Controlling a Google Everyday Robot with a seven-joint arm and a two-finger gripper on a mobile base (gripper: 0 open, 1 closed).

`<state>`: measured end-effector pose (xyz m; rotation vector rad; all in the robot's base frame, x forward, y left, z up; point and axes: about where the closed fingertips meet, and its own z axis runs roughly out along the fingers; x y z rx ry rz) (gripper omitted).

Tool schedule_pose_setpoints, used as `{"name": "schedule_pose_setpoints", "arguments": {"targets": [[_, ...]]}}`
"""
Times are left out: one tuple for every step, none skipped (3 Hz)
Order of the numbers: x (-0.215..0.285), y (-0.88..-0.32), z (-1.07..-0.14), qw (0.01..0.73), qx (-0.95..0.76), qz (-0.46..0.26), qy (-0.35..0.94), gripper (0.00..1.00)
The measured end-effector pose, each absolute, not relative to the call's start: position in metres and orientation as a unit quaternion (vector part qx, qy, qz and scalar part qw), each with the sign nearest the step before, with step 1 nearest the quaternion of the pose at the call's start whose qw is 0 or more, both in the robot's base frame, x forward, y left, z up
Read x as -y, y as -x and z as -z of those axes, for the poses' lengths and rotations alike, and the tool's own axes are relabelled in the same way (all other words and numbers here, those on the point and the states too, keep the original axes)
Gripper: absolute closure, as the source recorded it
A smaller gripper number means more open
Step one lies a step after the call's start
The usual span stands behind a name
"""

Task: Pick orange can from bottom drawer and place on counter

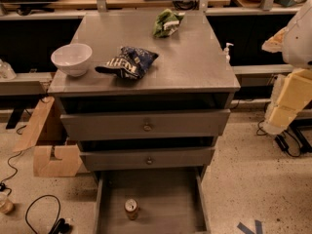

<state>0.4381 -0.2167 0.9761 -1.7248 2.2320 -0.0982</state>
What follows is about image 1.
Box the orange soda can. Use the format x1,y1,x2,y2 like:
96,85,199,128
124,199,139,220

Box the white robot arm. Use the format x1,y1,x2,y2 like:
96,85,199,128
262,0,312,135

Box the grey drawer cabinet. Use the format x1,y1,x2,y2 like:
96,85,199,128
49,11,240,172

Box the grey top drawer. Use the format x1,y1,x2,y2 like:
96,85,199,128
60,109,230,141

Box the grey middle drawer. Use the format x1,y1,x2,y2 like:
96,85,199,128
80,147,215,171

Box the grey open bottom drawer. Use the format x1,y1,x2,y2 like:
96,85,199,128
93,168,211,234

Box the blue chip bag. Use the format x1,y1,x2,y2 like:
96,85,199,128
95,46,159,80

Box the green chip bag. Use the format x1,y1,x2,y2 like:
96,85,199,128
152,9,184,38

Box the white pump bottle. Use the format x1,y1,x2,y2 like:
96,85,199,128
223,43,234,63

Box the white bowl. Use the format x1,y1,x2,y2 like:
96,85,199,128
51,43,93,77

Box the wooden block stand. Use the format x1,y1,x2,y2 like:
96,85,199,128
13,97,88,177

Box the clear container at left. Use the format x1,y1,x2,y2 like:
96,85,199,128
0,59,17,81

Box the clear plastic cup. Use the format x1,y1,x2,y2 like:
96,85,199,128
0,192,14,214

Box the black power adapter cable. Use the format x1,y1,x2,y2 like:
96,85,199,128
255,119,305,159

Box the black floor cable loop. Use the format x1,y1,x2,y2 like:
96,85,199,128
24,194,71,234

